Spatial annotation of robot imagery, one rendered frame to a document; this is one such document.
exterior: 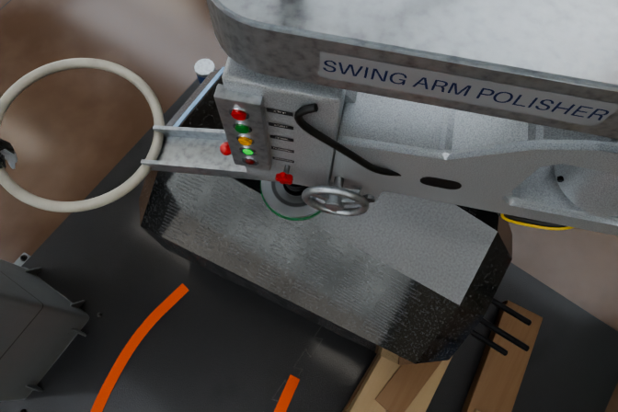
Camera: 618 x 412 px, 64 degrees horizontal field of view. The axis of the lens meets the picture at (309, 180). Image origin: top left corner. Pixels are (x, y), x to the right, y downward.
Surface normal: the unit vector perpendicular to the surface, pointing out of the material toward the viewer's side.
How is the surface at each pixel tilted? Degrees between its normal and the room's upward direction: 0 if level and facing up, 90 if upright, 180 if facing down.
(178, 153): 16
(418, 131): 4
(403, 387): 0
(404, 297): 45
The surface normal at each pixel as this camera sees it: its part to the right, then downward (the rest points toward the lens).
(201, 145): -0.25, -0.40
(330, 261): -0.34, 0.31
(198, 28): 0.02, -0.37
